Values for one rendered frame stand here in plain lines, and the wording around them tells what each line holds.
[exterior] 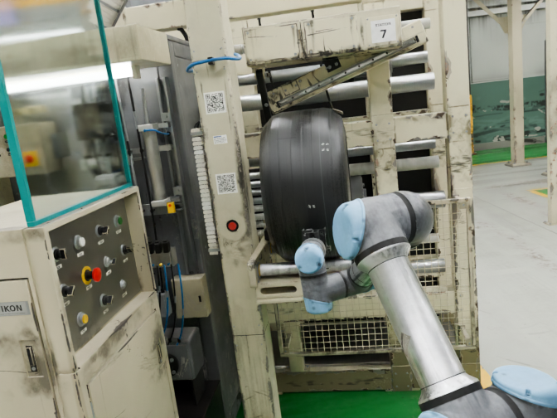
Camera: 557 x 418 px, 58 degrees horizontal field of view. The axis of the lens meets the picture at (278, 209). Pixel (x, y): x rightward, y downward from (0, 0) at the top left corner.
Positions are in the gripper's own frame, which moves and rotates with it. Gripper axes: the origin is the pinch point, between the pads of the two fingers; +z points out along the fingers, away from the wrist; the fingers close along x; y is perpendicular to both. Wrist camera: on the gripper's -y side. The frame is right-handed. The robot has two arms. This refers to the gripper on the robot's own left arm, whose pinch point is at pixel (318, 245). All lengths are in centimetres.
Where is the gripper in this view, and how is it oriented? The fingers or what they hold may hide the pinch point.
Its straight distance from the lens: 168.5
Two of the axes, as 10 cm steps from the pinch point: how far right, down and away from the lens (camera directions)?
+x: -9.8, 0.9, 1.6
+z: 1.5, -1.0, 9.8
